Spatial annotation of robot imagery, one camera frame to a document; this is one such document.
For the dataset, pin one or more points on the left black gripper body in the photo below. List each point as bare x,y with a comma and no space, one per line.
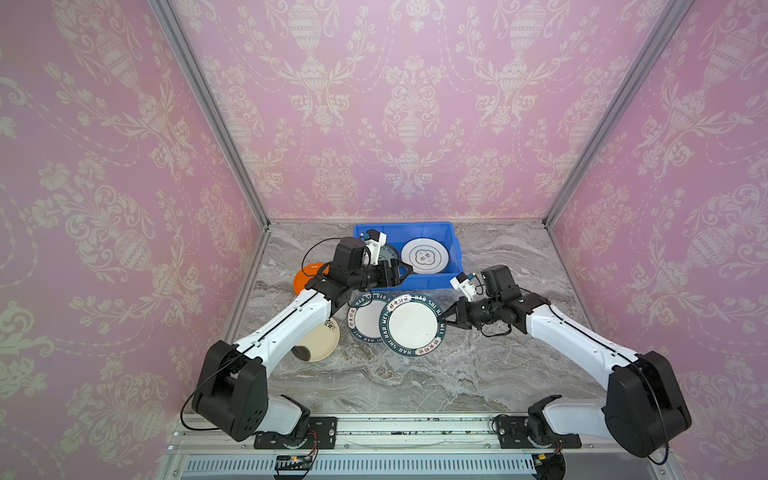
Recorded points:
369,276

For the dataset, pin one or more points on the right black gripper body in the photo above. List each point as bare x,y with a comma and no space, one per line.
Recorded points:
467,312

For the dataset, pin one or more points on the white plate with flower outline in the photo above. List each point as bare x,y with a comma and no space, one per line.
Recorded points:
425,255

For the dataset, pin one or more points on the teal blue floral plate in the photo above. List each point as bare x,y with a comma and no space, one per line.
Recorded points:
388,253

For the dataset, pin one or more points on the orange plate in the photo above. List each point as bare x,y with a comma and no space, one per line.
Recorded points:
307,272

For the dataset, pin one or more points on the green rimmed plate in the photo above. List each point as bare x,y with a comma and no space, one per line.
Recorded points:
363,316
409,325

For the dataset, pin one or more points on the cream plate with dark spot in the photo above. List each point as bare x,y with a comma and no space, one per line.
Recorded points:
319,343

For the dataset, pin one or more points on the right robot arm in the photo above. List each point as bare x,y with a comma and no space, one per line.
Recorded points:
643,408

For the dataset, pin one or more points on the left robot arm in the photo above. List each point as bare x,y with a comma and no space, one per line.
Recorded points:
232,389

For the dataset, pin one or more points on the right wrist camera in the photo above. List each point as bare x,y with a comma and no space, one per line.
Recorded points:
467,285

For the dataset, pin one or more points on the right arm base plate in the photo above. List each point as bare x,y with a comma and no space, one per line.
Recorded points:
522,432

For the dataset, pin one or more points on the aluminium front rail frame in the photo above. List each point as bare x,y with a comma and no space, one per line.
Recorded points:
407,446

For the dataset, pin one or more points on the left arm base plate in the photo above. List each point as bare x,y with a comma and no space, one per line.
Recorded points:
315,431

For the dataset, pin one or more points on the left corner aluminium post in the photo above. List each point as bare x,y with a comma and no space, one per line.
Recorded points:
194,74

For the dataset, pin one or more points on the corner aluminium post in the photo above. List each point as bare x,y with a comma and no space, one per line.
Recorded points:
661,33
194,74

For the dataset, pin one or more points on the right corner aluminium post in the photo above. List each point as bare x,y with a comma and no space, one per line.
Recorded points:
661,33

